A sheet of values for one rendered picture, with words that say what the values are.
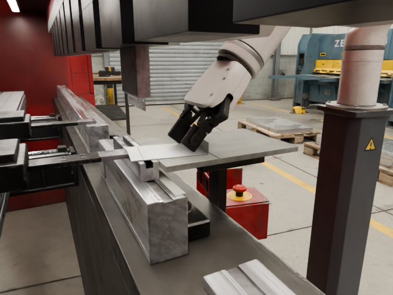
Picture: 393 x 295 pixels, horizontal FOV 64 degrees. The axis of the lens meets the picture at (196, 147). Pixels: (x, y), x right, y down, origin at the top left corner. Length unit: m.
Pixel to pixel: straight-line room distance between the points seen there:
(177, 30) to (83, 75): 2.44
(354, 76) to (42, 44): 2.15
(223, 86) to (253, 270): 0.32
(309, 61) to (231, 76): 7.62
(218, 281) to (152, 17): 0.24
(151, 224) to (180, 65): 8.12
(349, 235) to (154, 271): 0.91
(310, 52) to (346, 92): 7.02
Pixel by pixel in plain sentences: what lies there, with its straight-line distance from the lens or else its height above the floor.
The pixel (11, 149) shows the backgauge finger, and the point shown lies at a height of 1.03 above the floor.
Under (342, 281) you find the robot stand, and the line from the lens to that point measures 1.37.
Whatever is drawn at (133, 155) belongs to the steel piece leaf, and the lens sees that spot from 0.53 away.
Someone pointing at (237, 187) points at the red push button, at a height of 0.81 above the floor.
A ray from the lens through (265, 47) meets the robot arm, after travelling 0.58.
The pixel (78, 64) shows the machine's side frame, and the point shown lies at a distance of 2.68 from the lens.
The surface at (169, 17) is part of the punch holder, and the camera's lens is 0.27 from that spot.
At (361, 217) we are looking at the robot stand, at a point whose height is 0.62.
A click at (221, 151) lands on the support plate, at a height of 1.00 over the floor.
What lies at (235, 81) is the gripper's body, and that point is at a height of 1.12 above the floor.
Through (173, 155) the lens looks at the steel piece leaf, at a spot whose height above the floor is 1.00.
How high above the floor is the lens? 1.16
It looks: 16 degrees down
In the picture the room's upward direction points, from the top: straight up
